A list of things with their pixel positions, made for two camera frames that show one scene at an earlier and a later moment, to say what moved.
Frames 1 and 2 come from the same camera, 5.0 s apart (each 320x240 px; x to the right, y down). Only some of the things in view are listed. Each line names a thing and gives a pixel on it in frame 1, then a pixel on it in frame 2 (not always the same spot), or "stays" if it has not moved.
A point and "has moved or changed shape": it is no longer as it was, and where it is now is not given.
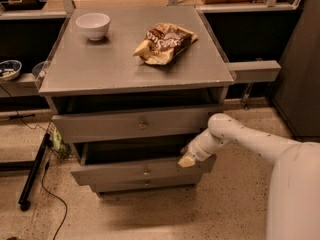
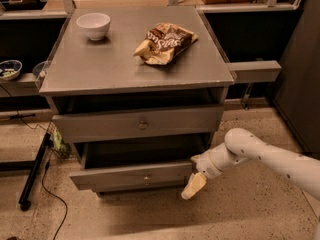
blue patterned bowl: x=9 y=69 stays
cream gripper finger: x=186 y=161 -> x=196 y=181
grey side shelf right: x=254 y=70 stays
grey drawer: x=145 y=161 has moved or changed shape
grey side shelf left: x=21 y=86 stays
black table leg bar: x=24 y=200 stays
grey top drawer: x=134 y=125 stays
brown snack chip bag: x=162 y=42 stays
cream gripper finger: x=184 y=150 -> x=196 y=158
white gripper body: x=196 y=150 -> x=204 y=167
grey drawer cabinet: x=133 y=87 stays
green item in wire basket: x=59 y=145 stays
